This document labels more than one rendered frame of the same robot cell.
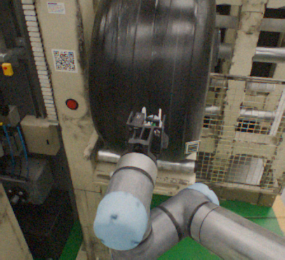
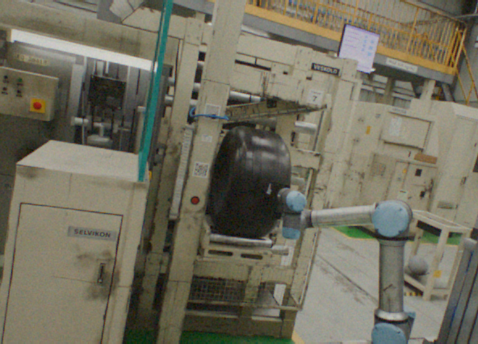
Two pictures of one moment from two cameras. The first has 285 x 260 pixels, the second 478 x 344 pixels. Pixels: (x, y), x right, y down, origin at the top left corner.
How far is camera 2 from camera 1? 1.49 m
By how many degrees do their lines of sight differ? 36
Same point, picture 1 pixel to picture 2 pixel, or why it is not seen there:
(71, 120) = (190, 213)
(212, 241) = (323, 216)
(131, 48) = (260, 158)
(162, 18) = (271, 147)
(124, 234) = (301, 201)
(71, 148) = (182, 237)
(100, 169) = (211, 245)
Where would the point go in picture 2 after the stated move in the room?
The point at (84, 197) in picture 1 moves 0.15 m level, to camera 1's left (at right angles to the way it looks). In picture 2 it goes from (174, 290) to (145, 290)
